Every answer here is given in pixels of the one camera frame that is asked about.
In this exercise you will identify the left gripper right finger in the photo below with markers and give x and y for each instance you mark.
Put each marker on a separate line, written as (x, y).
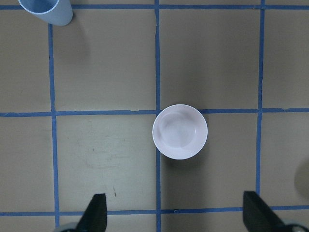
(257, 215)

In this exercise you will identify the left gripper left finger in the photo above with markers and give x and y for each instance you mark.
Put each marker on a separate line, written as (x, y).
(94, 218)

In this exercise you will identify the pink bowl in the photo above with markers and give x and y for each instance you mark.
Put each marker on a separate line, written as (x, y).
(180, 132)

